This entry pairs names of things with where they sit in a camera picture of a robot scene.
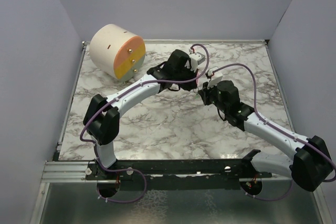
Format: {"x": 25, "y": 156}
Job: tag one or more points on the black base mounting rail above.
{"x": 176, "y": 174}

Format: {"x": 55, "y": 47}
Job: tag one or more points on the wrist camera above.
{"x": 215, "y": 76}
{"x": 195, "y": 60}

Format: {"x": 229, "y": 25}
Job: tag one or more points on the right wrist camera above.
{"x": 215, "y": 76}

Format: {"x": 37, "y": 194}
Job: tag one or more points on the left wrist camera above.
{"x": 195, "y": 60}

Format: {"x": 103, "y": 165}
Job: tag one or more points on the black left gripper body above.
{"x": 186, "y": 74}

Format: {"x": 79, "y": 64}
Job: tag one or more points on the round key holder drum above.
{"x": 117, "y": 52}

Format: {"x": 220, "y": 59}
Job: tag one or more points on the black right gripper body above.
{"x": 211, "y": 96}

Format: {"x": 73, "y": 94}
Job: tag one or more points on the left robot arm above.
{"x": 102, "y": 119}

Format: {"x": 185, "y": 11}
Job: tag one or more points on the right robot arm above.
{"x": 307, "y": 159}

